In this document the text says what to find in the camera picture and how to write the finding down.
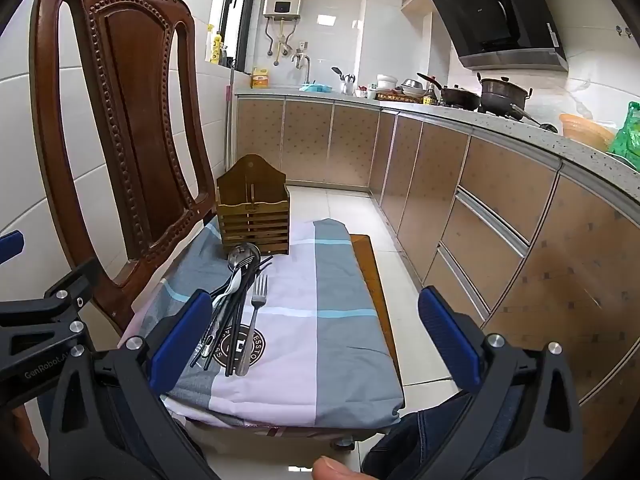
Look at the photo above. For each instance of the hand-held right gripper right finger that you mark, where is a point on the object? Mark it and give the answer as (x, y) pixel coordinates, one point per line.
(447, 342)

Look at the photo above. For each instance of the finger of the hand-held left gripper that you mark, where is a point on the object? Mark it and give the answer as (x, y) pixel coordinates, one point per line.
(10, 247)
(55, 310)

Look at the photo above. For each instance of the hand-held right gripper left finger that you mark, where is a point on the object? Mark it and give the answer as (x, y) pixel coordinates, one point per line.
(181, 341)

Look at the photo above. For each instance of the black chopstick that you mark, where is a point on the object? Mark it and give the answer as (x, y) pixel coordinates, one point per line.
(256, 274)
(240, 310)
(246, 305)
(265, 262)

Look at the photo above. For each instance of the metal fork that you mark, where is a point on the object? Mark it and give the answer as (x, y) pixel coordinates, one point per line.
(257, 292)

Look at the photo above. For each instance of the wooden slatted utensil holder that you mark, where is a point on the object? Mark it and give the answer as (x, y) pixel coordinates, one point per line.
(255, 205)

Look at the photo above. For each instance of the person's right hand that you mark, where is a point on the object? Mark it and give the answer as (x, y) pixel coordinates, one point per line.
(336, 470)

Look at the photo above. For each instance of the person's leg in jeans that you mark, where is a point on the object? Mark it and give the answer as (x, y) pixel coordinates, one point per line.
(425, 430)

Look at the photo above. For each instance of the orange wooden low table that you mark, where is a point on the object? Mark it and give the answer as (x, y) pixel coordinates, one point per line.
(372, 280)

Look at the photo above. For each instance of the checked grey pink cloth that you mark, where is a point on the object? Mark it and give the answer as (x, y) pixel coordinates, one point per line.
(320, 340)

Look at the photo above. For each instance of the carved dark wooden chair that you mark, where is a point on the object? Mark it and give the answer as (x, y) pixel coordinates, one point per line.
(135, 110)

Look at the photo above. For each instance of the speckled kitchen countertop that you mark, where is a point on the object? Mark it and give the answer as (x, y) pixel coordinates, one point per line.
(500, 122)

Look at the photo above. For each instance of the black ladle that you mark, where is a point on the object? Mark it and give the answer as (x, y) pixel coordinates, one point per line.
(530, 116)

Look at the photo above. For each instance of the dark wok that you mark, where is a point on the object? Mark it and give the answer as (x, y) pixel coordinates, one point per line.
(459, 97)

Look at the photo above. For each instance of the dark sauce bottle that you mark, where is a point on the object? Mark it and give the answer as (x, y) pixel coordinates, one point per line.
(429, 96)

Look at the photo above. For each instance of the woven tray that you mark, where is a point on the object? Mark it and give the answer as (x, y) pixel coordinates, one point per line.
(395, 96)

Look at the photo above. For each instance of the orange plastic basin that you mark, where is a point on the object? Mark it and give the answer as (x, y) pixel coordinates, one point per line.
(585, 131)

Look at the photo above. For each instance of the dark pot with lid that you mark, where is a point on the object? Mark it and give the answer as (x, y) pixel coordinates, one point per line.
(502, 94)

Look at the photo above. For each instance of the metal bowl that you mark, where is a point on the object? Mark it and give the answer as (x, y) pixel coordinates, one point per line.
(413, 84)

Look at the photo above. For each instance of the stack of white bowls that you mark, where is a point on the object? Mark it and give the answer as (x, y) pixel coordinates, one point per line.
(386, 82)

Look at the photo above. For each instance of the green plastic bag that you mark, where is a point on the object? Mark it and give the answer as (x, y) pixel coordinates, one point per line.
(627, 137)

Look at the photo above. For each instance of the yellow box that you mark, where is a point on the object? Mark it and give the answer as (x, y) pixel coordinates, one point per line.
(260, 78)

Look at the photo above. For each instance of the utensil cup with ladles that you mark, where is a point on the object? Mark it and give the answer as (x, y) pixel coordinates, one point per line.
(346, 84)

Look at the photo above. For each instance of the yellow bottle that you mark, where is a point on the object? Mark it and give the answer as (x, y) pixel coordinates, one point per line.
(216, 50)

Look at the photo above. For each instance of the light blue basin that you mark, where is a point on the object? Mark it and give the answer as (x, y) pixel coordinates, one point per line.
(316, 88)

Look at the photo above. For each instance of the metal faucet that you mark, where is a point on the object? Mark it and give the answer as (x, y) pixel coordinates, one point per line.
(302, 62)

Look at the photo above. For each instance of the water heater pipes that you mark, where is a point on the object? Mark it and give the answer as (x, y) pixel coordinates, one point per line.
(280, 40)

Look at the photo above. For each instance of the dark framed window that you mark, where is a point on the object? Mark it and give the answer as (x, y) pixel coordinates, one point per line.
(235, 15)

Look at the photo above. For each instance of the black range hood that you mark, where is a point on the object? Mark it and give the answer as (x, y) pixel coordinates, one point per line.
(495, 15)

